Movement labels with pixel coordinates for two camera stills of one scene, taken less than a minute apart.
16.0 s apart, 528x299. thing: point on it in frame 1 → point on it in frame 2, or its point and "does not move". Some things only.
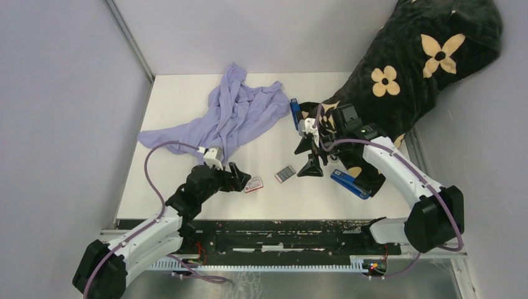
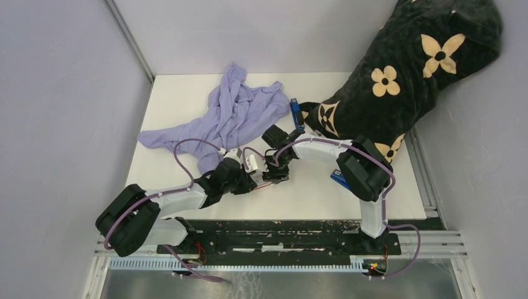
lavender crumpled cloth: x=236 y=103 does not move
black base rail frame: x=281 y=239 does not move
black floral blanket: x=419 y=45 does not move
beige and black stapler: x=332 y=159 → x=317 y=133
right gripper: x=312 y=168 → x=273 y=176
